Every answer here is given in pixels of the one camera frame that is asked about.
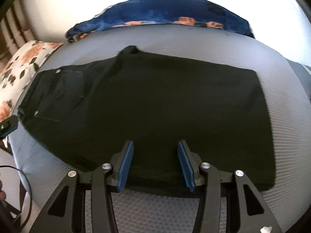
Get black pants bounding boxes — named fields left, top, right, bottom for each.
left=18, top=46, right=276, bottom=190

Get white floral pillow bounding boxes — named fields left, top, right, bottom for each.
left=0, top=41, right=63, bottom=121

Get blue floral blanket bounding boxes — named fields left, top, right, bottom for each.
left=65, top=0, right=254, bottom=43

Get black cable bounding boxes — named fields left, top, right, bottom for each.
left=0, top=165, right=33, bottom=228

